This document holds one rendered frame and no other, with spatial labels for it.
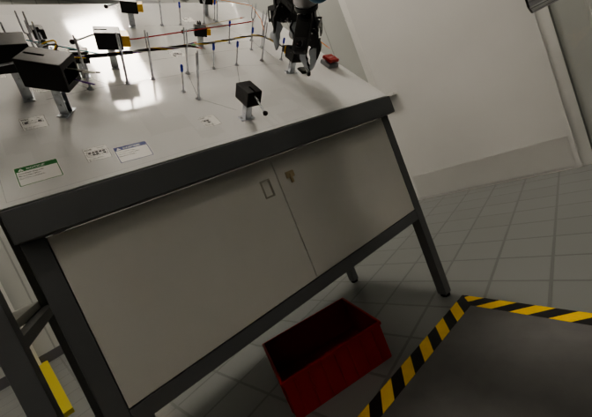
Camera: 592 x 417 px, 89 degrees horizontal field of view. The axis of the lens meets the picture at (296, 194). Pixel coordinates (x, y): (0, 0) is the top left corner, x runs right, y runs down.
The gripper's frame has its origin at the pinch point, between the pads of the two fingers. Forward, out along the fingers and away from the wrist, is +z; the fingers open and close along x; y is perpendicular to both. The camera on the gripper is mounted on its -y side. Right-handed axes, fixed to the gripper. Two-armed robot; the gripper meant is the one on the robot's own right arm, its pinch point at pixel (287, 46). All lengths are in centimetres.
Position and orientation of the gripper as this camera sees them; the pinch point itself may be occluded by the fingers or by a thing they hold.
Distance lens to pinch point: 126.8
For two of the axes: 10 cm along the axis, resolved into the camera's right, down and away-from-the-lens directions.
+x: -8.5, 2.5, -4.7
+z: 0.4, 9.0, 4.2
